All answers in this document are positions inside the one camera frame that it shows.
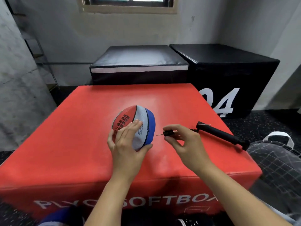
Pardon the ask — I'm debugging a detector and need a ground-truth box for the black ball pump with needle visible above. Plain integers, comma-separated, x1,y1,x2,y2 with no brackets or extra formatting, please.
156,121,251,151

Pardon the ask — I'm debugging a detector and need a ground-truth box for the window with dark frame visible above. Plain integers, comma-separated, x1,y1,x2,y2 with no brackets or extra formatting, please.
78,0,179,15

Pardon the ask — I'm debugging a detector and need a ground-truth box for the red white blue ball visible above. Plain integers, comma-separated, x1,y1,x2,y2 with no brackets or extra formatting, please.
111,105,156,152

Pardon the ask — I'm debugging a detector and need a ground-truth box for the person's left forearm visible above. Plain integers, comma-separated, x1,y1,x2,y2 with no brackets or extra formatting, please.
84,175,133,226

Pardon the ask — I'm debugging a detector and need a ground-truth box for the person's right forearm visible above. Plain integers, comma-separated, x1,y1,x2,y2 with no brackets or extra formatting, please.
194,160,294,226

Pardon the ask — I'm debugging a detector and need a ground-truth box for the white strap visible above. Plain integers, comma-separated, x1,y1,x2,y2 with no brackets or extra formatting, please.
262,131,295,149

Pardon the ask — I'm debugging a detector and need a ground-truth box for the metal wire shelf rack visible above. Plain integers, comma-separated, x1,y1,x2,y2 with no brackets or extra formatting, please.
12,12,60,93

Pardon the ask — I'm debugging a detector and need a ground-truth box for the low black white-striped plyo box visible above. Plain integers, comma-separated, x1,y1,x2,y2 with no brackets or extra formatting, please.
90,45,189,86

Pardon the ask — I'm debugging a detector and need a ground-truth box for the black shoe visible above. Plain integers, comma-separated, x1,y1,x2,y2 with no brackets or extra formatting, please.
175,213,215,226

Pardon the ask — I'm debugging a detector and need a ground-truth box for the person's right hand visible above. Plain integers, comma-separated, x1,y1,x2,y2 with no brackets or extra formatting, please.
163,124,212,174

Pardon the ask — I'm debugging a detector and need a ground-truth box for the blue cloth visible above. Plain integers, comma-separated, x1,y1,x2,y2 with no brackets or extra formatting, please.
37,206,85,226

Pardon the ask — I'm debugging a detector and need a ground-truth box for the red soft plyo box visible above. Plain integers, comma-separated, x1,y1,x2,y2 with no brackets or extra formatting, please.
0,83,263,220

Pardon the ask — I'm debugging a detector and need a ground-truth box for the tall black plyo box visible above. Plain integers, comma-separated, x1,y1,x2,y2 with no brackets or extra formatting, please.
169,44,280,119

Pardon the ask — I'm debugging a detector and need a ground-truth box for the person's left hand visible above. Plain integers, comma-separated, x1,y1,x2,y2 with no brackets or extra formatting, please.
107,119,153,184

